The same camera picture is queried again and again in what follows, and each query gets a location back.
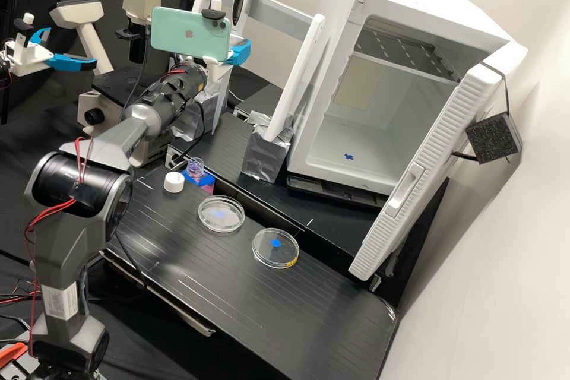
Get white incubator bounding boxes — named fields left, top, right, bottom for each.
left=287, top=0, right=529, bottom=197

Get left phone holder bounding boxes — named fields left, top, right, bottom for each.
left=13, top=13, right=36, bottom=49

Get incubator door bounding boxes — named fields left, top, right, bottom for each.
left=349, top=61, right=524, bottom=282

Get blue bottle holder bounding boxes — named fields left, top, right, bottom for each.
left=179, top=168, right=216, bottom=190

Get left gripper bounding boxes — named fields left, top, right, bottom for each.
left=4, top=27, right=97, bottom=76

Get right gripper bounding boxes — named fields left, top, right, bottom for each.
left=205, top=39, right=252, bottom=95

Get white cap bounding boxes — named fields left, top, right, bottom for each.
left=163, top=171, right=186, bottom=194

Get petri dish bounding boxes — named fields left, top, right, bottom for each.
left=197, top=194, right=246, bottom=235

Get right wrist camera phone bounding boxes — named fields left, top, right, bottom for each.
left=150, top=0, right=233, bottom=70

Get black platform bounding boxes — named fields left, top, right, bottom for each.
left=233, top=84, right=287, bottom=121
left=167, top=110, right=388, bottom=272
left=104, top=166, right=398, bottom=380

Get small bottle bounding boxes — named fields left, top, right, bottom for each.
left=186, top=157, right=207, bottom=179

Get black cable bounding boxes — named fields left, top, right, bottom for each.
left=106, top=235, right=148, bottom=290

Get cream microscope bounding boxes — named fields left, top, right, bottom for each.
left=49, top=0, right=179, bottom=168

